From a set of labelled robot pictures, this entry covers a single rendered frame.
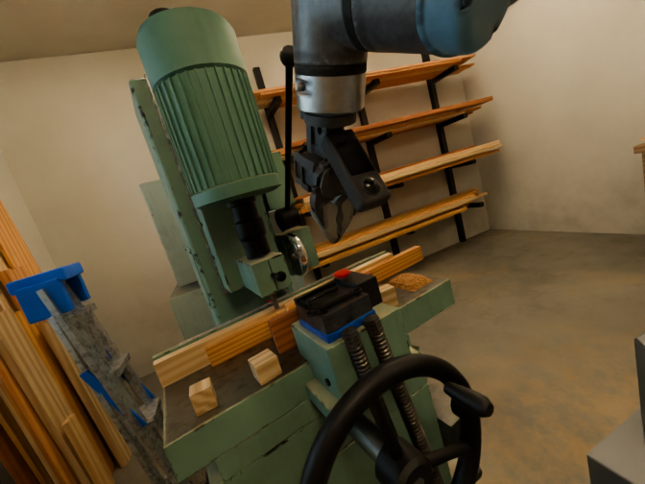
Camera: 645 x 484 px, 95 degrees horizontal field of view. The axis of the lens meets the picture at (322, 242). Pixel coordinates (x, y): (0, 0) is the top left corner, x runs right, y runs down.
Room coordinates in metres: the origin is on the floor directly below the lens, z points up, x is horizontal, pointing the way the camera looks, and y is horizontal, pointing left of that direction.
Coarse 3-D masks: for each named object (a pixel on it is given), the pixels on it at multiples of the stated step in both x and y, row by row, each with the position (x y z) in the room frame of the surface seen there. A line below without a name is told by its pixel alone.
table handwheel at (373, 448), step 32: (384, 384) 0.30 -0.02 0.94; (352, 416) 0.28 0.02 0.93; (384, 416) 0.30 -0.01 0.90; (320, 448) 0.26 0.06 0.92; (384, 448) 0.32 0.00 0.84; (416, 448) 0.32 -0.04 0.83; (448, 448) 0.34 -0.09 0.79; (480, 448) 0.35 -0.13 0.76; (320, 480) 0.25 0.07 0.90; (384, 480) 0.30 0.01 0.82; (416, 480) 0.29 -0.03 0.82
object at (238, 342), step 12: (408, 252) 0.78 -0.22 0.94; (420, 252) 0.80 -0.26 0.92; (384, 264) 0.74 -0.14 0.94; (396, 264) 0.76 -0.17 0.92; (408, 264) 0.78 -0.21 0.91; (384, 276) 0.74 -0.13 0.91; (252, 324) 0.59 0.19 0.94; (264, 324) 0.59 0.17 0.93; (228, 336) 0.56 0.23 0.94; (240, 336) 0.56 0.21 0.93; (252, 336) 0.57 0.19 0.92; (264, 336) 0.58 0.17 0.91; (204, 348) 0.54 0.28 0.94; (216, 348) 0.54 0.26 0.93; (228, 348) 0.55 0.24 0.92; (240, 348) 0.56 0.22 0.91; (216, 360) 0.54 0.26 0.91
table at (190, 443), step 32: (448, 288) 0.62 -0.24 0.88; (416, 320) 0.57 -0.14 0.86; (256, 352) 0.54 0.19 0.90; (288, 352) 0.51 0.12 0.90; (416, 352) 0.44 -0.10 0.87; (192, 384) 0.49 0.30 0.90; (224, 384) 0.46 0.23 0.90; (256, 384) 0.44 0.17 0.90; (288, 384) 0.44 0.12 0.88; (320, 384) 0.43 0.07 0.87; (192, 416) 0.40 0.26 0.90; (224, 416) 0.39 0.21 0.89; (256, 416) 0.41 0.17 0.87; (192, 448) 0.37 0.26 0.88; (224, 448) 0.38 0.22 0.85
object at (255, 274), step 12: (240, 264) 0.64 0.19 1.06; (252, 264) 0.56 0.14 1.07; (264, 264) 0.57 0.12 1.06; (276, 264) 0.58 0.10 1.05; (252, 276) 0.56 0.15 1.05; (264, 276) 0.56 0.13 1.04; (288, 276) 0.58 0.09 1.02; (252, 288) 0.60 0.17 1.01; (264, 288) 0.56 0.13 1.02; (276, 288) 0.57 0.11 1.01
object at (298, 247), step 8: (288, 240) 0.76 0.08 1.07; (296, 240) 0.75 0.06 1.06; (288, 248) 0.79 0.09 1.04; (296, 248) 0.74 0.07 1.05; (304, 248) 0.74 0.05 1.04; (288, 256) 0.79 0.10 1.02; (296, 256) 0.75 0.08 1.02; (304, 256) 0.73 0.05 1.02; (296, 264) 0.77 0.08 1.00; (304, 264) 0.73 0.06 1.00; (296, 272) 0.78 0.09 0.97; (304, 272) 0.75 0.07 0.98
